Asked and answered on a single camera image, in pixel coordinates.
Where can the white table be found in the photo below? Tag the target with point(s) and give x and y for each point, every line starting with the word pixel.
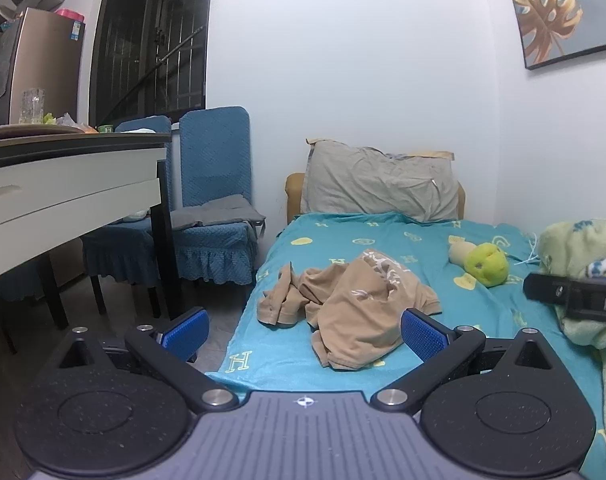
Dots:
pixel 58 175

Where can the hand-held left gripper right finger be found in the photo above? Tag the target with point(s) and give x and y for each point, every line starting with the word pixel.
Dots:
pixel 424 334

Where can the bronze refrigerator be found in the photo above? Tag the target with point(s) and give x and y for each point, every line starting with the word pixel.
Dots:
pixel 48 60

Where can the grey seat cushion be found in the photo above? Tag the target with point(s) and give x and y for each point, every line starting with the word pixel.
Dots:
pixel 218 210

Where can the white object on chair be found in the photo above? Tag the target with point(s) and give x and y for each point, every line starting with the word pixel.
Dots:
pixel 135 215

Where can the tan t-shirt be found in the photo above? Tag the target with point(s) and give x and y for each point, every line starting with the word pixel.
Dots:
pixel 353 310

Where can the clear glass mug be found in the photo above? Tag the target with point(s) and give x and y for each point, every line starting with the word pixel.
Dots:
pixel 33 107

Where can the framed gold leaf picture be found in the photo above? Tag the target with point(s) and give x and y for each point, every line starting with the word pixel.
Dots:
pixel 548 15

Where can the blue covered chair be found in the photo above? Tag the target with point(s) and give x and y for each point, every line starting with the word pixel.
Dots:
pixel 213 155
pixel 118 245

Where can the bed with teal sheet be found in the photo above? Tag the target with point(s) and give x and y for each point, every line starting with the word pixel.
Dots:
pixel 408 265

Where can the dark barred window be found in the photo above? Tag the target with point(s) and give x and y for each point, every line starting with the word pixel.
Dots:
pixel 133 35

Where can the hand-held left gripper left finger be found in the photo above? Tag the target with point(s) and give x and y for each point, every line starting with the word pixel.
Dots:
pixel 185 334

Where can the pale green fleece blanket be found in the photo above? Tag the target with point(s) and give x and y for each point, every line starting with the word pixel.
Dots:
pixel 568 250

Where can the black cloth on refrigerator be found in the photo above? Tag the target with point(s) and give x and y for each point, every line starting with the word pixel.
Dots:
pixel 0 65

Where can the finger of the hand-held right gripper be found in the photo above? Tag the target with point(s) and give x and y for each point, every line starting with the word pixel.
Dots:
pixel 543 287

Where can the clear plastic bag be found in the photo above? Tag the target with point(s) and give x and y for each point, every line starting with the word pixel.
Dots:
pixel 70 121

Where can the pink lid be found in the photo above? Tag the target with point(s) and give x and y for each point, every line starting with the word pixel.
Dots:
pixel 70 14

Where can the green plush toy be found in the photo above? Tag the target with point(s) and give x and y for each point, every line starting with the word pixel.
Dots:
pixel 485 262

